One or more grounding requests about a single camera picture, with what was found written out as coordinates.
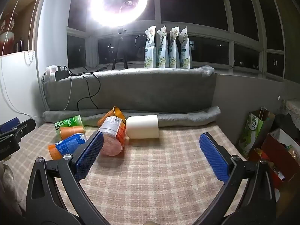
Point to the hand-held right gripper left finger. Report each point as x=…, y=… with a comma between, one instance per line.
x=90, y=155

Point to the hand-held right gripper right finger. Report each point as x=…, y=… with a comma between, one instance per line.
x=214, y=157

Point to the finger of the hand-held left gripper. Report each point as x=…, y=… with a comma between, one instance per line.
x=22, y=127
x=9, y=124

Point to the white cup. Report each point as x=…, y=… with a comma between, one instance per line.
x=143, y=126

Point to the orange cup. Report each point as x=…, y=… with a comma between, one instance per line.
x=117, y=113

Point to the blue labelled orange bottle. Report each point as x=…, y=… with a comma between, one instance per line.
x=68, y=145

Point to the orange can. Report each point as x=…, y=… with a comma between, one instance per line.
x=72, y=131

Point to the pink jar with label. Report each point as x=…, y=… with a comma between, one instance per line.
x=112, y=136

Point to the white cabinet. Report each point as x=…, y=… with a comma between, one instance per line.
x=16, y=86

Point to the green paper bag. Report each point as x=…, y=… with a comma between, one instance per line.
x=253, y=133

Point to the rolled grey towel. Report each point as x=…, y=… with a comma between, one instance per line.
x=187, y=118

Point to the red cardboard box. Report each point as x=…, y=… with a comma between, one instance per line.
x=274, y=154

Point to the white power strip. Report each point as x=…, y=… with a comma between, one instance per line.
x=50, y=73

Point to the plaid table cloth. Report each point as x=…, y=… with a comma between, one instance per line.
x=152, y=180

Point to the black power adapter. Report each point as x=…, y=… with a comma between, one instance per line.
x=61, y=73

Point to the dark cloth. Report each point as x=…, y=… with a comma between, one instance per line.
x=284, y=123

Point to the red vase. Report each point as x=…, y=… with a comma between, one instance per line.
x=7, y=37

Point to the white green stand-up pouch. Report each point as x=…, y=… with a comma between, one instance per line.
x=150, y=51
x=162, y=51
x=185, y=54
x=174, y=51

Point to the black tripod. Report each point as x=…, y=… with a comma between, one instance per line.
x=120, y=49

